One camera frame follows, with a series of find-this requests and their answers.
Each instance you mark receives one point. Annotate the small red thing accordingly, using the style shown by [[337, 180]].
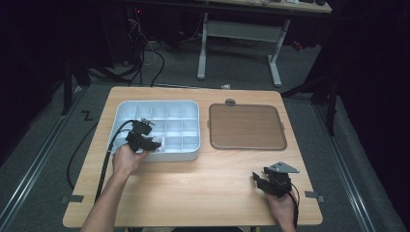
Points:
[[297, 45]]

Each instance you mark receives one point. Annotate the brown flat tray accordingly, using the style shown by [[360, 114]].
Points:
[[246, 127]]

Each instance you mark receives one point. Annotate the white-legged wooden desk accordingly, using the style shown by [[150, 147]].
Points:
[[241, 30]]

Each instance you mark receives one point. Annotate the white compartment storage box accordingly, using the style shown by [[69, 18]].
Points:
[[175, 125]]

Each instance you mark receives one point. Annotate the person's right hand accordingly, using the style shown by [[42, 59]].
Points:
[[283, 209]]

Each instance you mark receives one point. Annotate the metal floor rail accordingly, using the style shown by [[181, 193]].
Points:
[[348, 174], [32, 167]]

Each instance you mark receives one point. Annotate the black floor tape mark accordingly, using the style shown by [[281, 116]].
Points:
[[87, 115]]

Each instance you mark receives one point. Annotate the person's left hand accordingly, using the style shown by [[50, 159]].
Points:
[[127, 161]]

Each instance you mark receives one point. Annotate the black metal stand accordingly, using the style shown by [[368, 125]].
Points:
[[332, 106], [67, 87]]

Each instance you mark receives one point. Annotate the small white floor thing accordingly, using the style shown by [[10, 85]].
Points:
[[225, 86]]

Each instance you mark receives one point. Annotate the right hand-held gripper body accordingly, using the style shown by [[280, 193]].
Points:
[[278, 182]]

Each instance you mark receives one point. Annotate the grey tape piece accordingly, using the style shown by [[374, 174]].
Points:
[[314, 195], [72, 198]]

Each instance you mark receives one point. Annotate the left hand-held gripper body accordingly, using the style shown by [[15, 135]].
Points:
[[139, 135]]

